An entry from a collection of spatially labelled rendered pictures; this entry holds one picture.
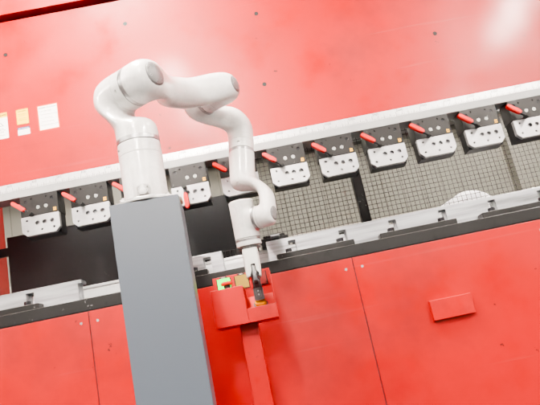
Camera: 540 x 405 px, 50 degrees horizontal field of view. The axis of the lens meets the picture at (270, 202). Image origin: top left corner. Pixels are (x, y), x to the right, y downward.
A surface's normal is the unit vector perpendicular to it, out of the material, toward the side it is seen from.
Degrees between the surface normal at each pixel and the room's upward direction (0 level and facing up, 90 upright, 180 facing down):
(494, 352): 90
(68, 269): 90
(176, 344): 90
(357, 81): 90
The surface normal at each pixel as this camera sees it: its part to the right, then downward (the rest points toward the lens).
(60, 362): -0.02, -0.25
